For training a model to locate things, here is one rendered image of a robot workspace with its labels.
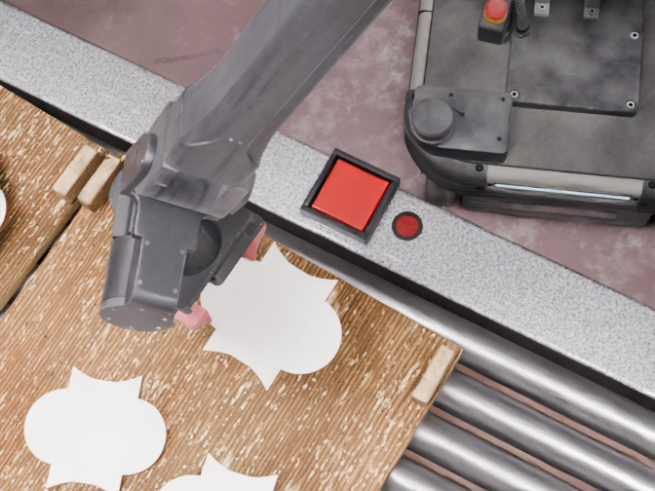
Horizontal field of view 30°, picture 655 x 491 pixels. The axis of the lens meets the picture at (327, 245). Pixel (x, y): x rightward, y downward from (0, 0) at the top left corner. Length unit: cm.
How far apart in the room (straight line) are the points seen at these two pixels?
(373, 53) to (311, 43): 163
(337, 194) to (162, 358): 24
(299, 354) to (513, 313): 24
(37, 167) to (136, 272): 42
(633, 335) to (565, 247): 100
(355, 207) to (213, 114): 45
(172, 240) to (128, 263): 4
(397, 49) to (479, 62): 32
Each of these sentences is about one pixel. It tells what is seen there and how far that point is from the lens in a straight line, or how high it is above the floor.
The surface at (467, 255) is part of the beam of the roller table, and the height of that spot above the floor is 91.
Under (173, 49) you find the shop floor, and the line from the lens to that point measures 242.
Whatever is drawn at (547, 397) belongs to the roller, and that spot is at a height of 91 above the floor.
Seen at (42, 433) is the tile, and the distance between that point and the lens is 122.
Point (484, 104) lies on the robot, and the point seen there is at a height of 28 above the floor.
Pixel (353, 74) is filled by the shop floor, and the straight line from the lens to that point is 235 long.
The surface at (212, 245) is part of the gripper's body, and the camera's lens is 102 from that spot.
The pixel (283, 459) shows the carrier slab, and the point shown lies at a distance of 117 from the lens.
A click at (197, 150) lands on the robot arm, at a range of 84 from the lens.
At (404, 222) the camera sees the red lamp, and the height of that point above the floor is 92.
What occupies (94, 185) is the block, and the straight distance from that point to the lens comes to 126.
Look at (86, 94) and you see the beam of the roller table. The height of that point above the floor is 91.
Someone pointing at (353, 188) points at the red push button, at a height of 93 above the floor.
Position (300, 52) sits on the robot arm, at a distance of 75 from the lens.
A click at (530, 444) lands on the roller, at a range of 120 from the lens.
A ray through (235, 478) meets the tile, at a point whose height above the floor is 94.
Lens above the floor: 209
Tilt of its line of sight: 71 degrees down
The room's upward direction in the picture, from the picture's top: 11 degrees counter-clockwise
